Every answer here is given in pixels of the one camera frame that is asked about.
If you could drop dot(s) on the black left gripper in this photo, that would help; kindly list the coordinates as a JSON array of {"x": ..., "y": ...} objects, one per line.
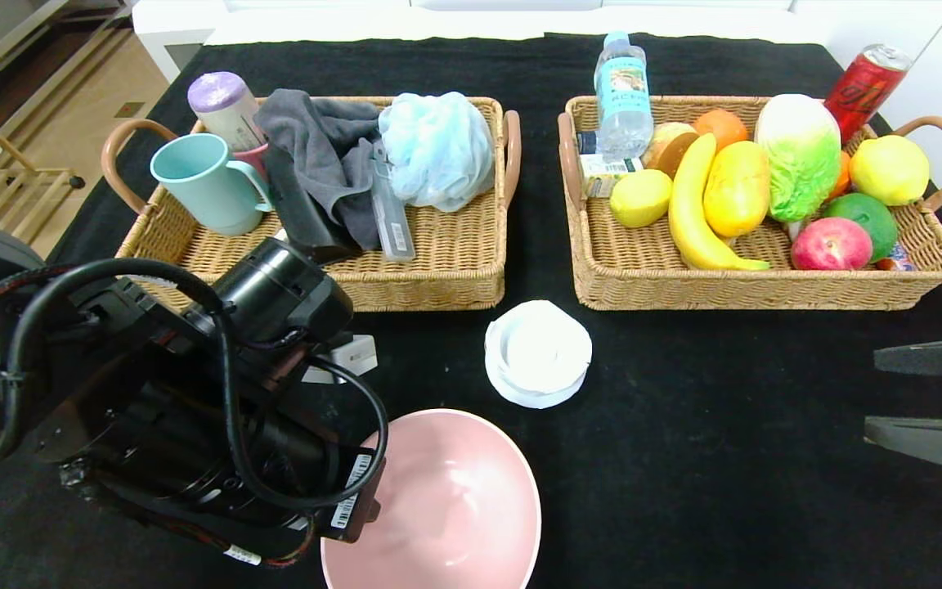
[{"x": 354, "y": 493}]

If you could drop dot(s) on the pink bowl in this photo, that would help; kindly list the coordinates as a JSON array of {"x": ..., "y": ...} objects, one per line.
[{"x": 463, "y": 499}]

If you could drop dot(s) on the large yellow lemon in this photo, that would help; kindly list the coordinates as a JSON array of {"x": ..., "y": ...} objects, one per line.
[{"x": 888, "y": 170}]

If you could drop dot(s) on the yellow mango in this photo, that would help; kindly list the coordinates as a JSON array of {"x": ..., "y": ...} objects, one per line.
[{"x": 737, "y": 192}]

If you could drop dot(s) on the clear plastic toothbrush case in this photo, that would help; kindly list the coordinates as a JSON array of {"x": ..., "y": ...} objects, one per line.
[{"x": 393, "y": 213}]

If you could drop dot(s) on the grey cloth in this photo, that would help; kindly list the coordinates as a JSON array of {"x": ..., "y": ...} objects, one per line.
[{"x": 316, "y": 164}]

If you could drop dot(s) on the water bottle with blue cap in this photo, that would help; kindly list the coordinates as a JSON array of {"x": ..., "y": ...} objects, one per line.
[{"x": 625, "y": 98}]

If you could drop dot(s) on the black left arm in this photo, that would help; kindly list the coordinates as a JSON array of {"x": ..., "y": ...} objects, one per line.
[{"x": 152, "y": 425}]

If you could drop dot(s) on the colourful snack packet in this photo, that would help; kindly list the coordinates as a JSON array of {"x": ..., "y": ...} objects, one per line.
[{"x": 896, "y": 263}]

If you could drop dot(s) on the green round fruit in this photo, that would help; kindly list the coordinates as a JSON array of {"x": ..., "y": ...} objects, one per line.
[{"x": 867, "y": 219}]

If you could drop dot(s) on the red apple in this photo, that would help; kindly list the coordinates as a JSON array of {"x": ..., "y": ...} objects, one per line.
[{"x": 831, "y": 245}]

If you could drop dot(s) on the orange fruit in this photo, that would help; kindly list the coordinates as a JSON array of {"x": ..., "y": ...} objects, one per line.
[
  {"x": 723, "y": 125},
  {"x": 843, "y": 180}
]

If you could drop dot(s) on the napa cabbage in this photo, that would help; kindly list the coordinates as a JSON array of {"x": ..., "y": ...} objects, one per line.
[{"x": 798, "y": 151}]

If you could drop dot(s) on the dark table cloth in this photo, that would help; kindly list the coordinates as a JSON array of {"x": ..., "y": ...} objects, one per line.
[{"x": 684, "y": 491}]

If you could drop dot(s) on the black curved case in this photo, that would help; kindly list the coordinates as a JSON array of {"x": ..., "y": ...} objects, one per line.
[{"x": 299, "y": 221}]

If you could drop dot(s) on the red soda can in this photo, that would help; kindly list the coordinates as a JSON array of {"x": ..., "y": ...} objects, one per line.
[{"x": 863, "y": 90}]

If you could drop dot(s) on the yellow banana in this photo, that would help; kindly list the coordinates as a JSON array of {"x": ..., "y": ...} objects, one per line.
[{"x": 688, "y": 221}]

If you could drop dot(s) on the teal mug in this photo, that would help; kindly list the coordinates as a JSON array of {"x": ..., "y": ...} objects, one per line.
[{"x": 201, "y": 188}]

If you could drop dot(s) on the small yellow lemon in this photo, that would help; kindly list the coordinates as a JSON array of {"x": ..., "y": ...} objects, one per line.
[{"x": 641, "y": 199}]

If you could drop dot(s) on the pink cup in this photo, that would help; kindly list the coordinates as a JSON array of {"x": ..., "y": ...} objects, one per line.
[{"x": 254, "y": 154}]

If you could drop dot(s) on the brown bread bun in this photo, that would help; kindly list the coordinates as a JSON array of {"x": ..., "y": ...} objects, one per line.
[{"x": 667, "y": 147}]

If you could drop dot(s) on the light blue bath loofah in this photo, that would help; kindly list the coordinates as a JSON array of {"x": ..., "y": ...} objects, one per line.
[{"x": 438, "y": 147}]

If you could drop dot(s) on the white and green box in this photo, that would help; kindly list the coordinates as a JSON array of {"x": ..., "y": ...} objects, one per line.
[{"x": 602, "y": 176}]

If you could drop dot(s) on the bottle with purple cap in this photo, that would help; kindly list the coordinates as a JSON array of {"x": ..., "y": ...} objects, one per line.
[{"x": 222, "y": 102}]

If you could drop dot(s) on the wooden rack on casters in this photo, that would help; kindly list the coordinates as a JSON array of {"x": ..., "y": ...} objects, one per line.
[{"x": 29, "y": 173}]

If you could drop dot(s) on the low wooden shelf unit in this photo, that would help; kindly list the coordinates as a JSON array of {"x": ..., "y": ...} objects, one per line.
[{"x": 29, "y": 49}]

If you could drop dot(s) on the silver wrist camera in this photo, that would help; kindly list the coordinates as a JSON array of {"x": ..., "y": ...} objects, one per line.
[{"x": 352, "y": 356}]

